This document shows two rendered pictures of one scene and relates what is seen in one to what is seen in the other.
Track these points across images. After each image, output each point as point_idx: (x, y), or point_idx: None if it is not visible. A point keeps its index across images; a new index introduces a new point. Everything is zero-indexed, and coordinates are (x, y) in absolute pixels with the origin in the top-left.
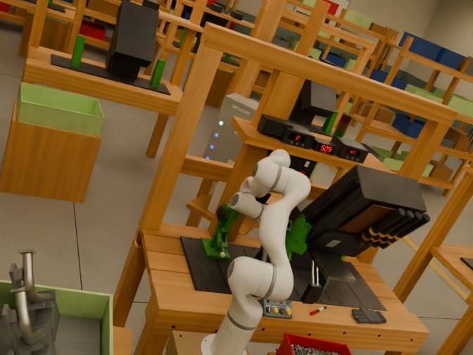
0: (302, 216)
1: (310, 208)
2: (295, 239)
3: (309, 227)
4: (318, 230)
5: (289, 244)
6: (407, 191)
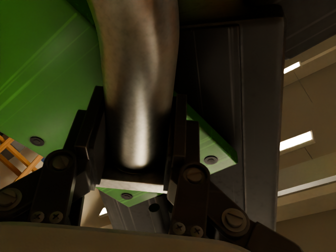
0: (209, 168)
1: (236, 204)
2: (45, 137)
3: (121, 201)
4: (110, 211)
5: (3, 89)
6: None
